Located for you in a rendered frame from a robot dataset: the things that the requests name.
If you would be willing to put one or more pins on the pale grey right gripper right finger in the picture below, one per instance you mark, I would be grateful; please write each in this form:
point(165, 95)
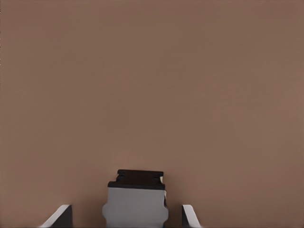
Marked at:
point(189, 217)

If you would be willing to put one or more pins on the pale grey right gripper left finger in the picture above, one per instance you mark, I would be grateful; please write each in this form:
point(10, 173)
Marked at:
point(61, 217)

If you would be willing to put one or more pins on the grey switch with black top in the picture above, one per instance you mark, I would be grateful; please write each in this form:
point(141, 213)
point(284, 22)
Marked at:
point(135, 204)

